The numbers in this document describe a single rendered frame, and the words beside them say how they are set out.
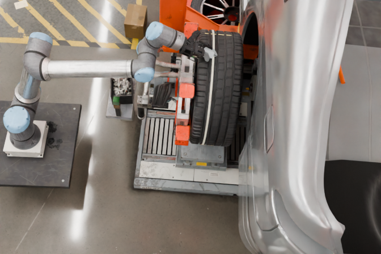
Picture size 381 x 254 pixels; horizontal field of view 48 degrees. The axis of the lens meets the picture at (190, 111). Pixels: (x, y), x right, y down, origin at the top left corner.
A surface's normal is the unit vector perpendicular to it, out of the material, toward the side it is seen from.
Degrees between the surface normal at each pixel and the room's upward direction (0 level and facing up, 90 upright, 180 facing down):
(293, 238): 15
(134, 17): 0
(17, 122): 5
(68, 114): 0
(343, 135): 21
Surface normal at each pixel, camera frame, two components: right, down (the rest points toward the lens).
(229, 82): 0.04, -0.04
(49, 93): 0.07, -0.46
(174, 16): -0.06, 0.88
